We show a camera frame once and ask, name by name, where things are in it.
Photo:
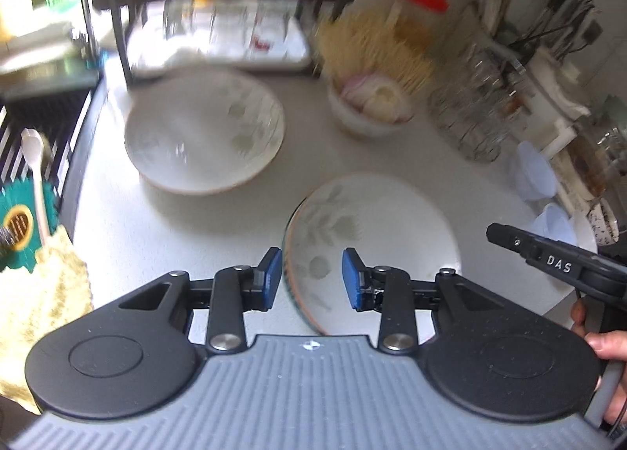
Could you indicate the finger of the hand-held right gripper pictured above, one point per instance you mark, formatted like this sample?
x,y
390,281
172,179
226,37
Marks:
x,y
548,261

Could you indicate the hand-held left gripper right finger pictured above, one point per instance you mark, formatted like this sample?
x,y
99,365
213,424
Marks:
x,y
351,283

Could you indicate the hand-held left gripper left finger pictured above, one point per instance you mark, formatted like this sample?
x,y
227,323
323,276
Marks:
x,y
270,278

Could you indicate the floral white plate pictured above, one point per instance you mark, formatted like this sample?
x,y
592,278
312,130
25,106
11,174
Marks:
x,y
196,136
392,219

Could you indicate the pale blue plastic cup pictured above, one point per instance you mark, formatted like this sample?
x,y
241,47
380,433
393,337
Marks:
x,y
531,170
556,224

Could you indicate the person's right hand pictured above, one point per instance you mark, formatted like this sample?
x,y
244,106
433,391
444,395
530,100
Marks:
x,y
610,346

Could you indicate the speckled bowl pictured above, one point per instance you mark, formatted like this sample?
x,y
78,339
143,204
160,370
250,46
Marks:
x,y
603,220

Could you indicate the glass teapot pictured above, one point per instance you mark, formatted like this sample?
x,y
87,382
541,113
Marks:
x,y
595,161

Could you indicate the small white bowl with onions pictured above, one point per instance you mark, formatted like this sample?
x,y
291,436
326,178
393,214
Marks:
x,y
362,117

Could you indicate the white jug appliance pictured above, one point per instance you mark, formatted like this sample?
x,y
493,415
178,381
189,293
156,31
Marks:
x,y
553,87

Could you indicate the yellow cloth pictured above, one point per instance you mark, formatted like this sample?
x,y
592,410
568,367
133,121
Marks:
x,y
44,313

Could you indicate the bundle of bamboo skewers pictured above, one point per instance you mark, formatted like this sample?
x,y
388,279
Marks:
x,y
372,50

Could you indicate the holder of kitchen utensils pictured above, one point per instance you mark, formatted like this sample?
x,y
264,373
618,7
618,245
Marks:
x,y
563,14

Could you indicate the white spoon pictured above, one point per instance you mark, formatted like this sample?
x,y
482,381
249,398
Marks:
x,y
36,170

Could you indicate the green sponge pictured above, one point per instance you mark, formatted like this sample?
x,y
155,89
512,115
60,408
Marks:
x,y
19,207

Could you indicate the black white striped mat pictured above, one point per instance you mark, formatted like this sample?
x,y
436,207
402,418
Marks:
x,y
39,117

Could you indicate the red lid glass jar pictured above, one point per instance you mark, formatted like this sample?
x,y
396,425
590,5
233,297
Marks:
x,y
421,1

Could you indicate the dark metal dish rack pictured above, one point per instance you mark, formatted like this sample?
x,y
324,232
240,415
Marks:
x,y
117,28

